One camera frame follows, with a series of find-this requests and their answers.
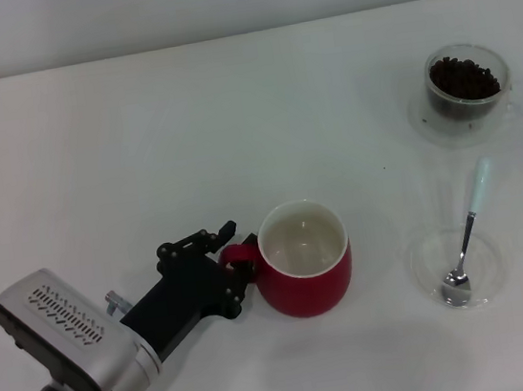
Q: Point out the small clear glass dish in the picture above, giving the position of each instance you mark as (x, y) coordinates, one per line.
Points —
(488, 267)

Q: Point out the glass cup of coffee beans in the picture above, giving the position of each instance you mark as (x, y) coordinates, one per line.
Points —
(451, 136)

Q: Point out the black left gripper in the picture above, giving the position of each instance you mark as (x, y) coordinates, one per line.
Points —
(183, 297)

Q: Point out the clear glass cup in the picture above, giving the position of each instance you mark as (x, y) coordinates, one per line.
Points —
(438, 107)

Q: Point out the pile of coffee beans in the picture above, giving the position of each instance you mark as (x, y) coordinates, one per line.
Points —
(463, 77)

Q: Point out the red ceramic mug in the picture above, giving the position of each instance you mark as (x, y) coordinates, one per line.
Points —
(312, 285)

